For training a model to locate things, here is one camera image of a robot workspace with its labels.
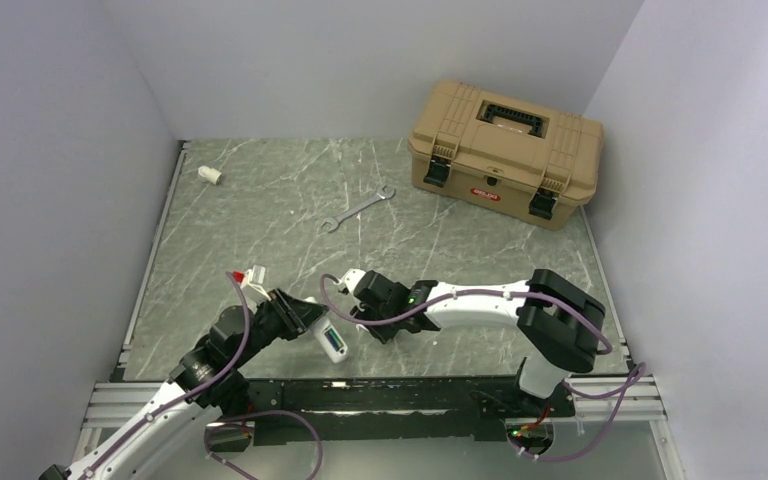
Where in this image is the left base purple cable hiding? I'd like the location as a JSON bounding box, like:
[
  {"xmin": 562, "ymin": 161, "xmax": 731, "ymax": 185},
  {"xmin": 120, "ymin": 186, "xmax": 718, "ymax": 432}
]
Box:
[{"xmin": 203, "ymin": 410, "xmax": 324, "ymax": 480}]

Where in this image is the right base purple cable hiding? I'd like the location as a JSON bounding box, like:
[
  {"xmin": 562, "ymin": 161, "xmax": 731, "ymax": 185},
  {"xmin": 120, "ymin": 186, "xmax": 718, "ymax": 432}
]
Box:
[{"xmin": 507, "ymin": 360, "xmax": 648, "ymax": 464}]

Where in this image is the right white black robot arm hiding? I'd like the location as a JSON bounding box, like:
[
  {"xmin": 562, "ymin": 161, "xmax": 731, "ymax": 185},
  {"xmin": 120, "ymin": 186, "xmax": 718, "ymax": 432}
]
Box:
[{"xmin": 337, "ymin": 269, "xmax": 613, "ymax": 415}]

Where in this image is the silver open-end wrench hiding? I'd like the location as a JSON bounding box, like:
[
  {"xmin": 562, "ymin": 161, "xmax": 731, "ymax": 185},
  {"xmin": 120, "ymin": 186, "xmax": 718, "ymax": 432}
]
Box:
[{"xmin": 321, "ymin": 186, "xmax": 396, "ymax": 233}]

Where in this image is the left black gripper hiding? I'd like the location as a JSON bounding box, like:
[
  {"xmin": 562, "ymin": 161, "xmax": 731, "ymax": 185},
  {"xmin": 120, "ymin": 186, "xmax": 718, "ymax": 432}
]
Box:
[{"xmin": 232, "ymin": 286, "xmax": 328, "ymax": 368}]

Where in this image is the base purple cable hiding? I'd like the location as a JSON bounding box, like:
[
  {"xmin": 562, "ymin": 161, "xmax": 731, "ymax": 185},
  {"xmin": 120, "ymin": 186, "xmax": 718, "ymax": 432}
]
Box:
[
  {"xmin": 507, "ymin": 360, "xmax": 648, "ymax": 464},
  {"xmin": 203, "ymin": 410, "xmax": 324, "ymax": 480}
]

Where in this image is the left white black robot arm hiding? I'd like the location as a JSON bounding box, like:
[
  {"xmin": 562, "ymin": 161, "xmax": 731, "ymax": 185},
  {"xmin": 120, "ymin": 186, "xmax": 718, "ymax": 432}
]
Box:
[{"xmin": 41, "ymin": 289, "xmax": 329, "ymax": 479}]

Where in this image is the white remote battery cover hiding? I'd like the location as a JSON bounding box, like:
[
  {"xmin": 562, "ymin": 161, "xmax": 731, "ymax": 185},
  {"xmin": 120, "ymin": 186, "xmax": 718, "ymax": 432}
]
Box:
[{"xmin": 197, "ymin": 165, "xmax": 222, "ymax": 185}]

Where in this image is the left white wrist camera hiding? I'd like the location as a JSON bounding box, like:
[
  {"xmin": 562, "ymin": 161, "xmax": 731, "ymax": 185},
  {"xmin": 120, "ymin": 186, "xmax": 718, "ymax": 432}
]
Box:
[{"xmin": 232, "ymin": 265, "xmax": 267, "ymax": 292}]

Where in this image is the blue AAA battery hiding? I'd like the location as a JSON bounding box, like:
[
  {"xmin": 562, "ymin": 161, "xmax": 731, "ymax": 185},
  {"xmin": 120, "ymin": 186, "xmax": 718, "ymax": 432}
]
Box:
[{"xmin": 325, "ymin": 329, "xmax": 346, "ymax": 355}]

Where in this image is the white remote control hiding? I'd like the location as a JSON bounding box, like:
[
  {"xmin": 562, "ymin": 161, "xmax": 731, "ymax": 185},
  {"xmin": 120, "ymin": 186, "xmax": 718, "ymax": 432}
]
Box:
[{"xmin": 306, "ymin": 307, "xmax": 348, "ymax": 364}]

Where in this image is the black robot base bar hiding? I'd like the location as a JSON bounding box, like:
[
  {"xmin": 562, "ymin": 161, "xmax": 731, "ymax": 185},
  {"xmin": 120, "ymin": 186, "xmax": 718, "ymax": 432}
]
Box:
[{"xmin": 181, "ymin": 374, "xmax": 577, "ymax": 446}]

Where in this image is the tan plastic toolbox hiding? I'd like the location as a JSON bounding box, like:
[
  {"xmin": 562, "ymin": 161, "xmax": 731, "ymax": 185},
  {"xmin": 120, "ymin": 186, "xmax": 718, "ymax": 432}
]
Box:
[{"xmin": 407, "ymin": 80, "xmax": 604, "ymax": 230}]

